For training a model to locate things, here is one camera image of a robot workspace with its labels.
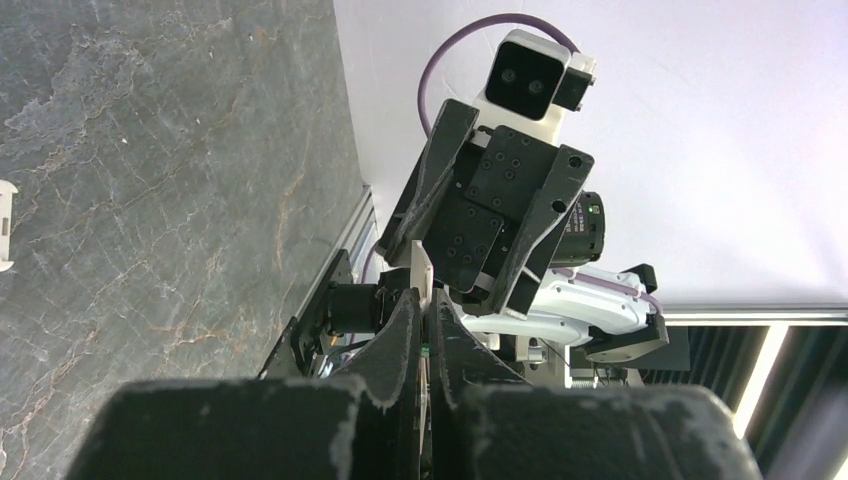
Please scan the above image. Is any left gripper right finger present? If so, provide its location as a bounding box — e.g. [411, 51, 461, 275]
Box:
[430, 289, 760, 479]

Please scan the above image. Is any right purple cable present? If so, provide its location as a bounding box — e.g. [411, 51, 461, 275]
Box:
[417, 13, 582, 139]

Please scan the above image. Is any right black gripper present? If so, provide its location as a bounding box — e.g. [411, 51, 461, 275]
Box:
[376, 99, 605, 315]

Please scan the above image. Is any slim white remote control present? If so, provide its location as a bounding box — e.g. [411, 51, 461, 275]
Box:
[410, 240, 434, 312]

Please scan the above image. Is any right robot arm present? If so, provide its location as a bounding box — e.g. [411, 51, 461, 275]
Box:
[377, 99, 669, 364]

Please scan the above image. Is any white battery cover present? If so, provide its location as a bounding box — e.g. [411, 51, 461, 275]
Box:
[0, 180, 18, 272]

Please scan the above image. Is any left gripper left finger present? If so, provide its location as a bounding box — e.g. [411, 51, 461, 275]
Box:
[67, 290, 421, 479]

